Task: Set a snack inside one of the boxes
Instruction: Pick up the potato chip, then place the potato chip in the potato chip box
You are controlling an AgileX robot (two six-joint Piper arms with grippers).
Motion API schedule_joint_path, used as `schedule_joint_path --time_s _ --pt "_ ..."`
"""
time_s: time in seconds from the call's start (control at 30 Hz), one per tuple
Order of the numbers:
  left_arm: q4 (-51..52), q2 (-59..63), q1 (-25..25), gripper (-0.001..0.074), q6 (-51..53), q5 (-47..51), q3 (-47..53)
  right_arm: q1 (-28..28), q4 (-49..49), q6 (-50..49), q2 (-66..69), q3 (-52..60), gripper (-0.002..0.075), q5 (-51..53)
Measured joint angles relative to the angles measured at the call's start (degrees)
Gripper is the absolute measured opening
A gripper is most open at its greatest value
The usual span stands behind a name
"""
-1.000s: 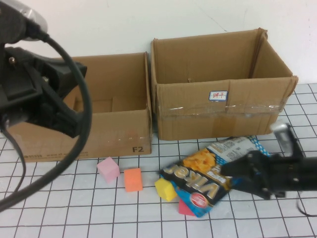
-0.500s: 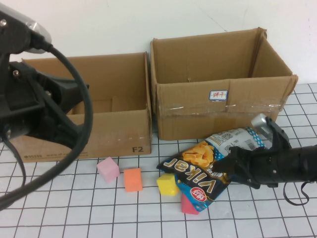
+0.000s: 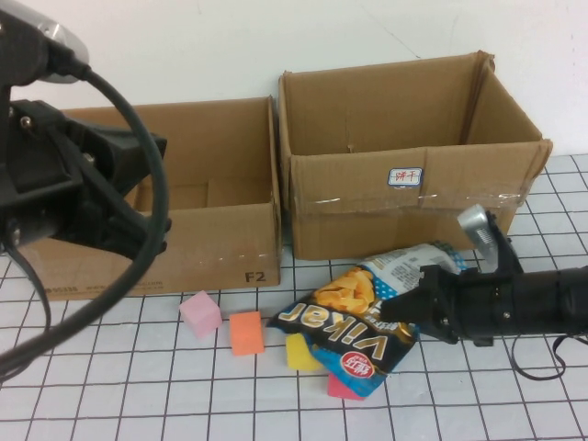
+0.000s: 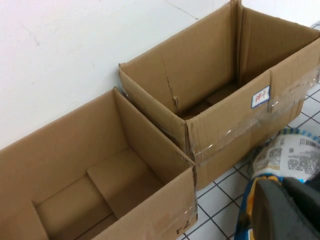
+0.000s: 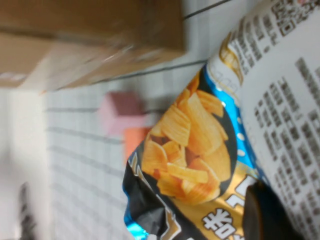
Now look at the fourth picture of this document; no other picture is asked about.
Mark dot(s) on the cardboard box marked F2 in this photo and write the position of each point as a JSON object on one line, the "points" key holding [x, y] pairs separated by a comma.
{"points": [[150, 212]]}

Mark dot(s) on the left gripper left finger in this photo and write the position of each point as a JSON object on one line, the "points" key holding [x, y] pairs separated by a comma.
{"points": [[270, 215]]}

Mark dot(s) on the blue chips bag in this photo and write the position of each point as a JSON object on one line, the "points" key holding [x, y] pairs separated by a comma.
{"points": [[287, 160]]}

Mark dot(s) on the taped cardboard box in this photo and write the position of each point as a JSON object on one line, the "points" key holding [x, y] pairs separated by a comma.
{"points": [[225, 140]]}

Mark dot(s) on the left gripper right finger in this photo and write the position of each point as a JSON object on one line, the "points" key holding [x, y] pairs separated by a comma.
{"points": [[307, 207]]}

